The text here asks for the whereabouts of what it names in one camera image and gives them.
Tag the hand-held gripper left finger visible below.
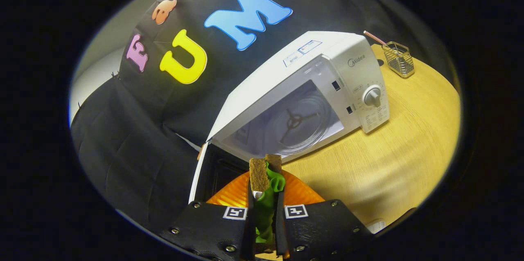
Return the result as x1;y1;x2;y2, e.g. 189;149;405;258
160;171;256;261

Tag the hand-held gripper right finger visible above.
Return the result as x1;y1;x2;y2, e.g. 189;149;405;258
275;170;373;261

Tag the toy sandwich with green lettuce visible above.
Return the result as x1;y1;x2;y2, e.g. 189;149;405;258
249;154;286;253

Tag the white microwave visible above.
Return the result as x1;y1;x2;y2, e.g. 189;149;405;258
188;31;390;204

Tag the pink striped straw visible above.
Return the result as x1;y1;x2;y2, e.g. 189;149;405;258
364;30;386;45

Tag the metal wire mesh holder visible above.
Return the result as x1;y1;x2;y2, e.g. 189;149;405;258
382;41;415;78

